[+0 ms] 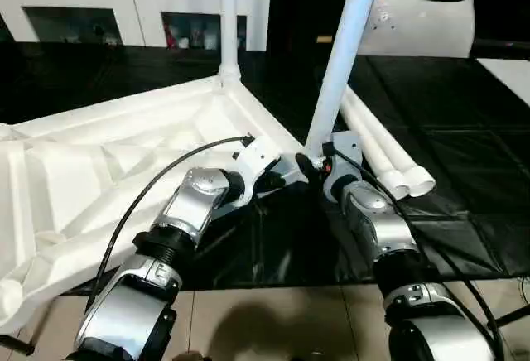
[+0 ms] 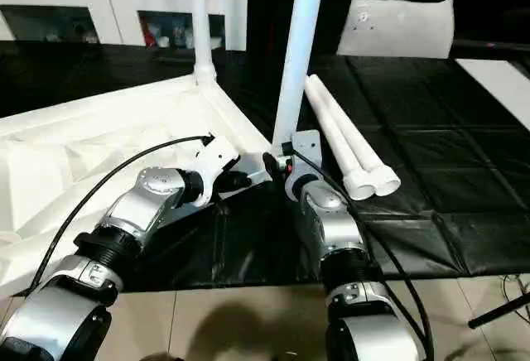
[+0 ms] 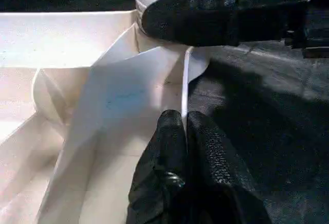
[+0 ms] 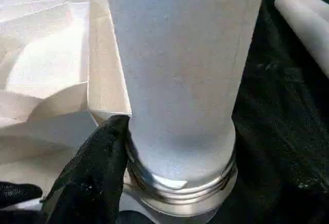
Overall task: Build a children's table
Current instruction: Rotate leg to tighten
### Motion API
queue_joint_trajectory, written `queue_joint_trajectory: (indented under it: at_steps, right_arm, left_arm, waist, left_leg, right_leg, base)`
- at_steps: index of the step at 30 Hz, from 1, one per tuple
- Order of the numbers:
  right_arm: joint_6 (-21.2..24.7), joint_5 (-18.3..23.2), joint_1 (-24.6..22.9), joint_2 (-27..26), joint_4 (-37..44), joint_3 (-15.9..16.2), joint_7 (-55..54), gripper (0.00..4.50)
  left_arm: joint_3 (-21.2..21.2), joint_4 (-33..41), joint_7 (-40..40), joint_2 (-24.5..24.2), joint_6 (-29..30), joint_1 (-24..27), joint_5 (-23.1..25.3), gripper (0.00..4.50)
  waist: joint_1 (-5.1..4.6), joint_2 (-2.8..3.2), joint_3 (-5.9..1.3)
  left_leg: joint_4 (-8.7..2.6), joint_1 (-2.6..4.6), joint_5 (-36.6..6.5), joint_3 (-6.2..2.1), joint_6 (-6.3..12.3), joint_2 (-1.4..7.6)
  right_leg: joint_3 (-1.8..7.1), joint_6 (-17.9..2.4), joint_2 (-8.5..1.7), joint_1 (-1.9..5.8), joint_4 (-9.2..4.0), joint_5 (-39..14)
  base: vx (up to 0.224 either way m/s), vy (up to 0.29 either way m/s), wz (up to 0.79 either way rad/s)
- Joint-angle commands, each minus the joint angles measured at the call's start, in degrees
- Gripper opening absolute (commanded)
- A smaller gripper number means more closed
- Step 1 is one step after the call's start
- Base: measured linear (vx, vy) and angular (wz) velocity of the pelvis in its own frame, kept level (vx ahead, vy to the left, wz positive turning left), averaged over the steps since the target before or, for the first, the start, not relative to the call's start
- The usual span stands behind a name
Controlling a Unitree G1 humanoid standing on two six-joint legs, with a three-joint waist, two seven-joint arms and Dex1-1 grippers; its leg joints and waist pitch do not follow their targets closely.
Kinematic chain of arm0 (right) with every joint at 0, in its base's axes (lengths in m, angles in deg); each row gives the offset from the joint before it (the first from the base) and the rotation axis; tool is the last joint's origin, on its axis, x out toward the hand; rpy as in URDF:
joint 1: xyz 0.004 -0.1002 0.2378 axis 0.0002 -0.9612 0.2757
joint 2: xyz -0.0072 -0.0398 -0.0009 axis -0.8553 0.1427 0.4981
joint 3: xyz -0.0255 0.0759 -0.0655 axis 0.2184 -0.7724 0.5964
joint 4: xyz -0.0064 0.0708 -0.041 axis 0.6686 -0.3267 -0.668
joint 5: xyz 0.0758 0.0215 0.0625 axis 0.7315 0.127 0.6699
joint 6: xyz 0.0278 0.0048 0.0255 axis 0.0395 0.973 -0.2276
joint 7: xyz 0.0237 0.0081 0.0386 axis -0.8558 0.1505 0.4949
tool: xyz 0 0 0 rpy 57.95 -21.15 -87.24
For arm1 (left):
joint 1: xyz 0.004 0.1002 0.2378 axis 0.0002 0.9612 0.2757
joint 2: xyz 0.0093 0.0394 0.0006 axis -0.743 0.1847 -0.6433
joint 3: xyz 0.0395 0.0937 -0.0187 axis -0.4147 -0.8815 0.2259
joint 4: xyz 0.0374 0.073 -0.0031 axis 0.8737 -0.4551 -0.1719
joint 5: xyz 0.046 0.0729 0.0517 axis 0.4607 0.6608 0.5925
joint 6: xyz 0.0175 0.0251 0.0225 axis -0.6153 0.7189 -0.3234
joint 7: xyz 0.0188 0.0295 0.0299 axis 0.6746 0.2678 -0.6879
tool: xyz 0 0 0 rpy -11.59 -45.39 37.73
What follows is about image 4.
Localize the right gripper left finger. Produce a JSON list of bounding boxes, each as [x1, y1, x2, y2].
[[40, 114, 132, 224]]

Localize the white plastic table leg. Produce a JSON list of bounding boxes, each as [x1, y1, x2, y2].
[[274, 0, 329, 78], [100, 0, 269, 218], [294, 0, 329, 24]]

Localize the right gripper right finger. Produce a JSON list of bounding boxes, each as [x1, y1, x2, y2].
[[216, 116, 329, 224]]

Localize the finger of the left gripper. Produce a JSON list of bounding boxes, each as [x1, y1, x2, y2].
[[0, 182, 44, 210]]

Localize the white plastic table top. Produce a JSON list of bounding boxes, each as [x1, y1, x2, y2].
[[0, 0, 135, 204]]

